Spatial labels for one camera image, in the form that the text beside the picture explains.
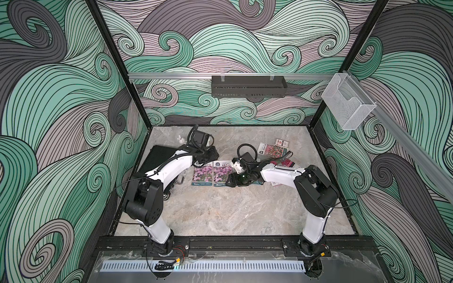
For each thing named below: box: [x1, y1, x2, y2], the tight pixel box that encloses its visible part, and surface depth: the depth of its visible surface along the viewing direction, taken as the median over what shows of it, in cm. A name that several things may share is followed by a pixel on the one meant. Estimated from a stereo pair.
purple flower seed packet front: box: [191, 161, 213, 187], surface depth 97 cm
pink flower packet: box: [281, 158, 296, 168], surface depth 103 cm
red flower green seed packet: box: [257, 142, 289, 159], surface depth 109 cm
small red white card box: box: [274, 137, 290, 149], surface depth 112 cm
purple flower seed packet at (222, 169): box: [213, 159, 233, 187], surface depth 99 cm
